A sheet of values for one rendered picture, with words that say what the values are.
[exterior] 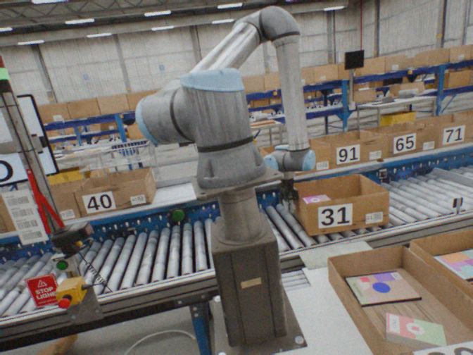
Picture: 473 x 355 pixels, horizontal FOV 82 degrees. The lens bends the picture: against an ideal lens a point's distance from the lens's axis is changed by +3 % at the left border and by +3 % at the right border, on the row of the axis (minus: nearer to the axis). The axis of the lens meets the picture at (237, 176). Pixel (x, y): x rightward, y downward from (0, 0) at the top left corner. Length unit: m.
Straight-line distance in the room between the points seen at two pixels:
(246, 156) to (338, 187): 1.06
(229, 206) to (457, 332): 0.70
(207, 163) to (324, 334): 0.61
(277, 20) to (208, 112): 0.63
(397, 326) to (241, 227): 0.50
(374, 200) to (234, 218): 0.85
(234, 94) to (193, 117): 0.11
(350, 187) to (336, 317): 0.87
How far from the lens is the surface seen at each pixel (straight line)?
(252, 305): 0.83
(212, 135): 0.64
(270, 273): 0.78
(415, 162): 2.19
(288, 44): 1.16
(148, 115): 0.79
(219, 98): 0.63
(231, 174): 0.63
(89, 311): 1.34
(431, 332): 0.96
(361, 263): 1.13
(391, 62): 7.77
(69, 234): 1.10
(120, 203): 1.74
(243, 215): 0.71
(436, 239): 1.27
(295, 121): 1.15
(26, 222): 1.20
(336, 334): 0.95
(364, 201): 1.40
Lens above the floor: 1.46
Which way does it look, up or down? 17 degrees down
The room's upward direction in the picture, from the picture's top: 8 degrees counter-clockwise
